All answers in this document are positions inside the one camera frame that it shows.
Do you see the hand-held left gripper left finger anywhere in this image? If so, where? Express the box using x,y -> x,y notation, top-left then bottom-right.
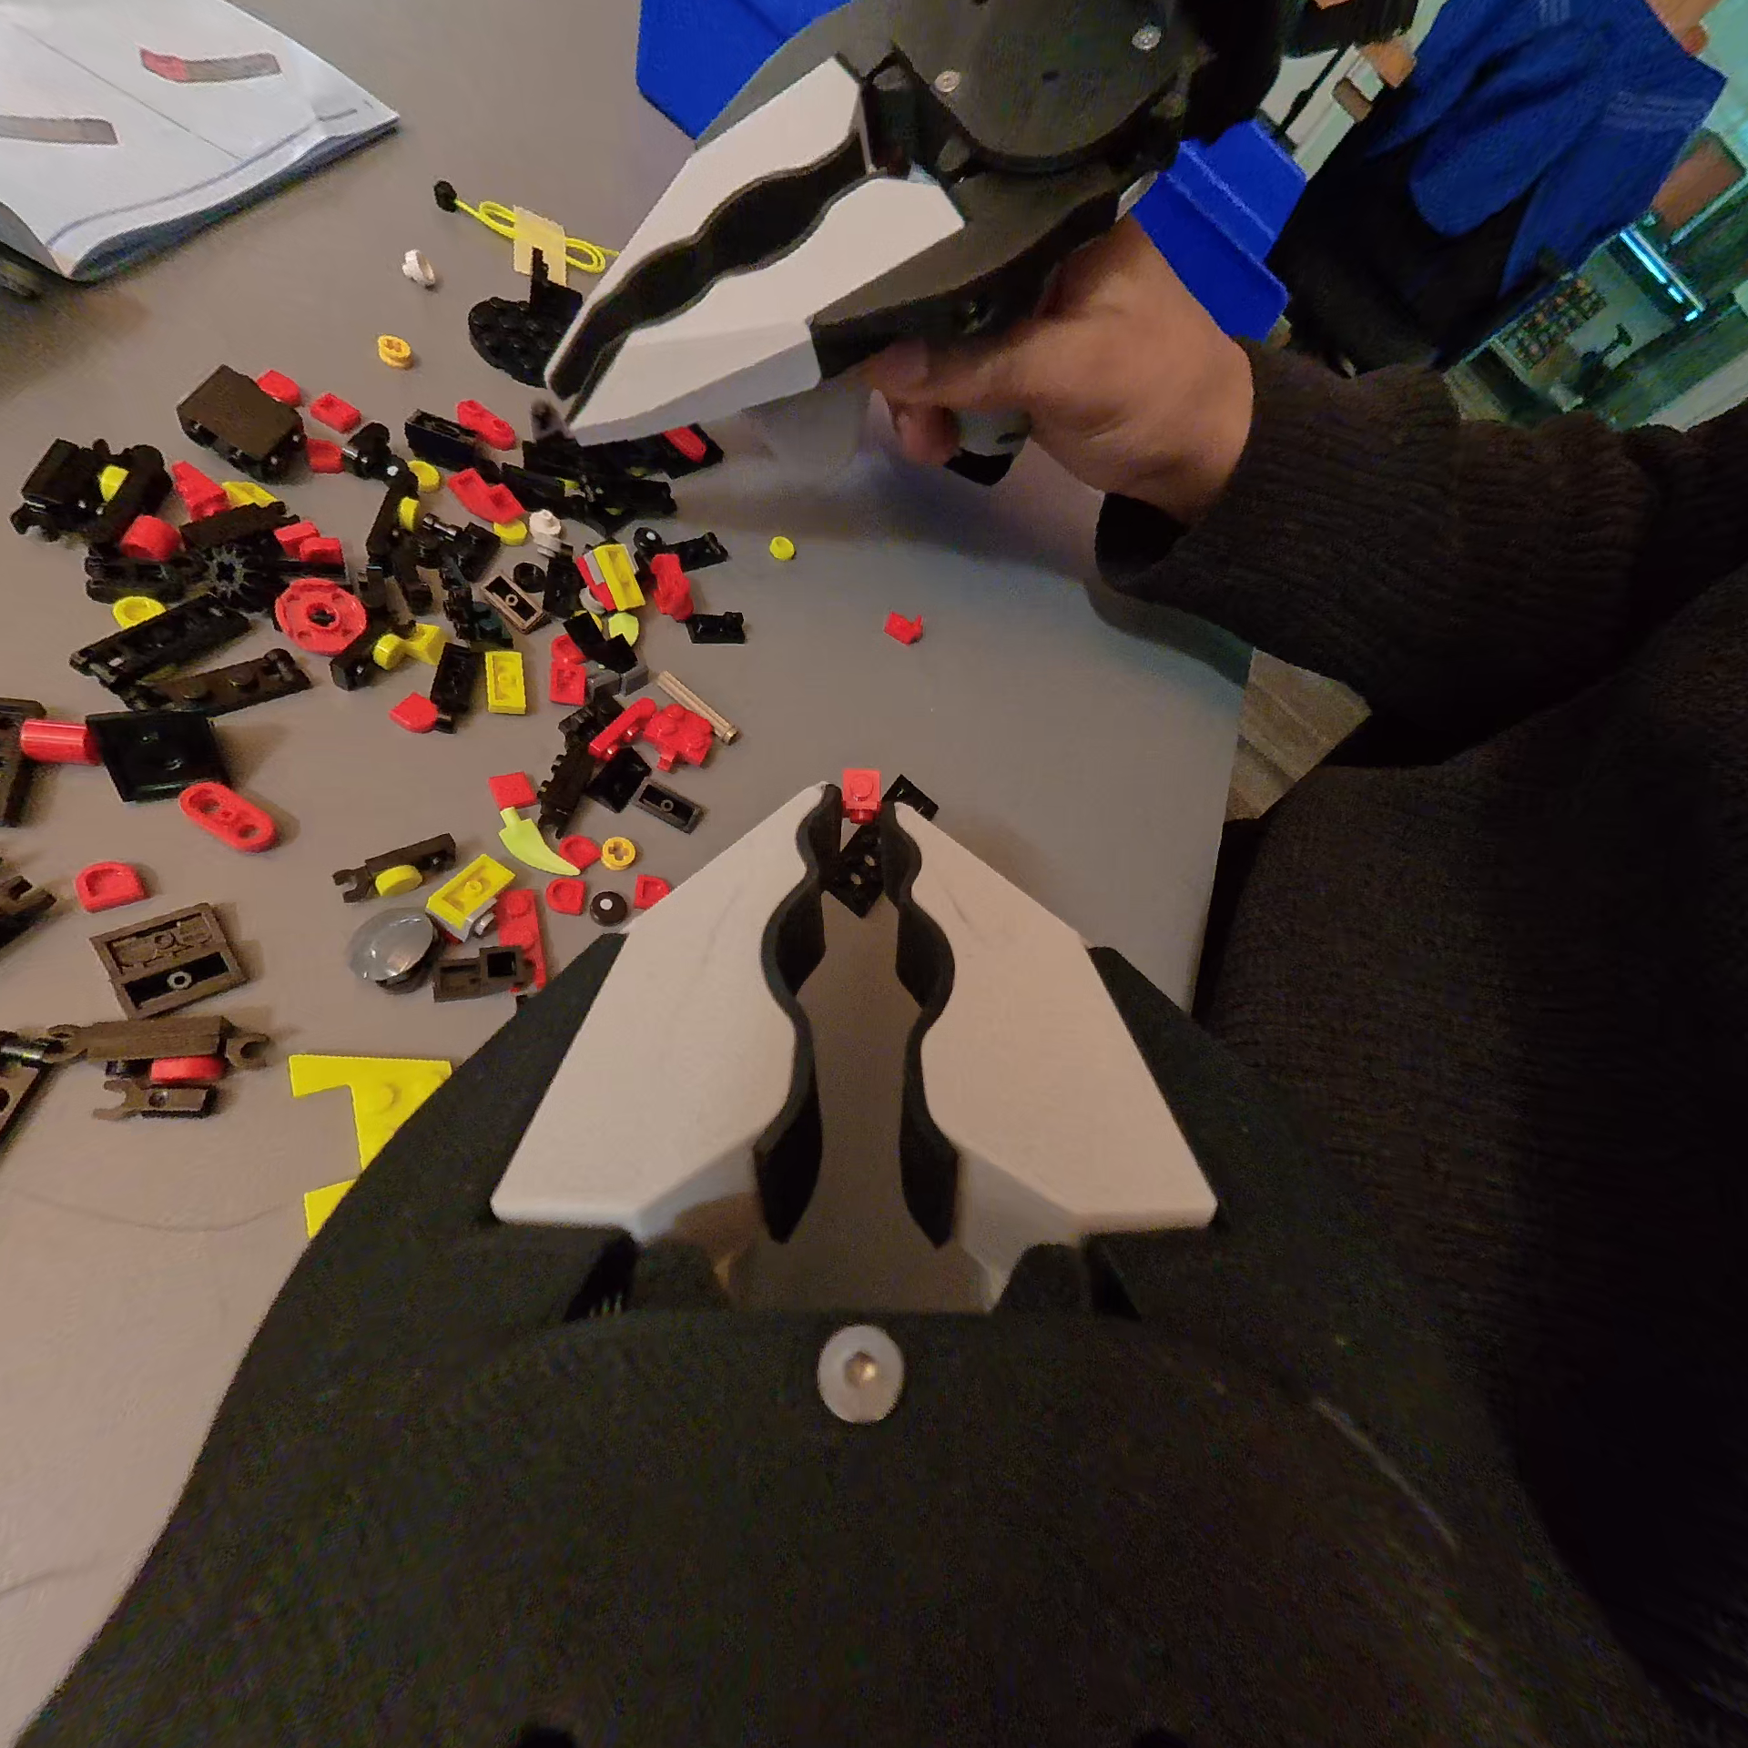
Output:
489,781 -> 840,1300

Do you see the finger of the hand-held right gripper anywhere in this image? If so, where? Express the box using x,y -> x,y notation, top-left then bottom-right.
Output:
562,177 -> 969,446
543,51 -> 864,400

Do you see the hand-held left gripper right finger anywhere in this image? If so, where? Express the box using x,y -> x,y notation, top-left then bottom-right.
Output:
878,801 -> 1219,1316

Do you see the small black lego plate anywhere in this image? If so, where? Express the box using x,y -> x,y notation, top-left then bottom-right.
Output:
821,817 -> 892,919

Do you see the pile of lego pieces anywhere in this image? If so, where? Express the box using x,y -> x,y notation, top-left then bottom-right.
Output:
0,361 -> 769,1138

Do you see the person's right forearm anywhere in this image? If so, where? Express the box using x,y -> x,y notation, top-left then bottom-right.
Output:
1095,341 -> 1748,769

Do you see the round black lego plate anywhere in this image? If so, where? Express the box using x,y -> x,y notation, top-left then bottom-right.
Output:
466,286 -> 584,392

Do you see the yellow lego wedge plate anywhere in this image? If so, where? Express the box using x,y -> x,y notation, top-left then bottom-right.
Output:
284,1049 -> 456,1176

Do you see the lego instruction booklet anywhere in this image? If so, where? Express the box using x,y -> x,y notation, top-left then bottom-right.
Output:
0,0 -> 402,286

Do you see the person's right hand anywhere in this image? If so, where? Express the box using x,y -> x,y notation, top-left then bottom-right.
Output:
872,215 -> 1257,525

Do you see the blue storage bin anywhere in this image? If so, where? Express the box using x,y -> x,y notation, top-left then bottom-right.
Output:
635,0 -> 1294,345

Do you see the person's black sweater torso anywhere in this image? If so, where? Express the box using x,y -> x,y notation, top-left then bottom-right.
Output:
1200,574 -> 1748,1748

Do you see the blue jacket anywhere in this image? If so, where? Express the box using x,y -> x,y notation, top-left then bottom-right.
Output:
1284,0 -> 1730,373

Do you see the yellow lego string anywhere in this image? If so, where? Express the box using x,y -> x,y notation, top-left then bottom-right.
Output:
432,177 -> 621,284

